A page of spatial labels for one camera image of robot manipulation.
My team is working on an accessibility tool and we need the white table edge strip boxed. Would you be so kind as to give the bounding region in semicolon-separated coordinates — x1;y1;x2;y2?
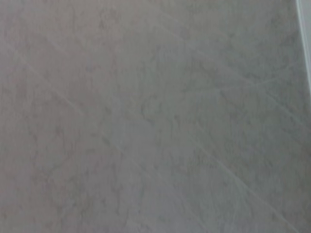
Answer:
295;0;311;94

